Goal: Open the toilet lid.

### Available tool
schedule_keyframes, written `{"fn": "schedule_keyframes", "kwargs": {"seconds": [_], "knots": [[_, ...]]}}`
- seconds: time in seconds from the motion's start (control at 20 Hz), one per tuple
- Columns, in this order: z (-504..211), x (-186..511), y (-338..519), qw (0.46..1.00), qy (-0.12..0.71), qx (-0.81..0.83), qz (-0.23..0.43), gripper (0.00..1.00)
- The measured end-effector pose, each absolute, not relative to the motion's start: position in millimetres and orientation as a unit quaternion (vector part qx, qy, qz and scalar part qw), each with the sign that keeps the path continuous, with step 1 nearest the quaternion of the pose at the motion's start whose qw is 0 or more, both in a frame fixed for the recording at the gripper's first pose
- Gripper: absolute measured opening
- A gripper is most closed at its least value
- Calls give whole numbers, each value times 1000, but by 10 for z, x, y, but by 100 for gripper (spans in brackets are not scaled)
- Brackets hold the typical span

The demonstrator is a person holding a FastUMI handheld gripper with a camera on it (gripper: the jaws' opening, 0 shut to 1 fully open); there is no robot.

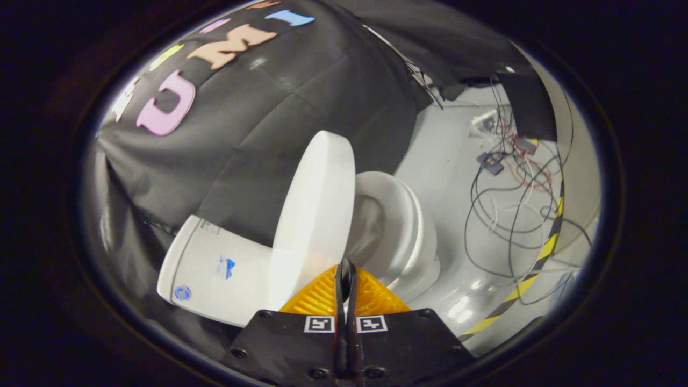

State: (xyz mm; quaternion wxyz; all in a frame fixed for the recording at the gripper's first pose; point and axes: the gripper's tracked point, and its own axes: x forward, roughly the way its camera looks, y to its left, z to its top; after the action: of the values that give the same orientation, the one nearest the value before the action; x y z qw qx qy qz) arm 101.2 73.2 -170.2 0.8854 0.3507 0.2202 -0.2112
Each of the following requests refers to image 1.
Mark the white toilet lid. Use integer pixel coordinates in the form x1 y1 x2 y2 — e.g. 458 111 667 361
267 131 356 311

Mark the white toilet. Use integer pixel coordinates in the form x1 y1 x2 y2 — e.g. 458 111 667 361
157 171 441 327

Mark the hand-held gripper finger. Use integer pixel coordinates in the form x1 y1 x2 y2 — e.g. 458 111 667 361
347 258 477 387
223 258 348 387

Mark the black box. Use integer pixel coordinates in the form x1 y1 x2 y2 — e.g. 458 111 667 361
497 71 557 142

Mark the yellow black striped tape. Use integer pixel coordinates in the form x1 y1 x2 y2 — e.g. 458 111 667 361
457 177 566 343

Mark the black backdrop cloth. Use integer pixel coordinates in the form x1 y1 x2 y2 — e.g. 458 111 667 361
83 0 557 369

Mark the small black device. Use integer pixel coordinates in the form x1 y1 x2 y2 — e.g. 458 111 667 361
476 152 506 176

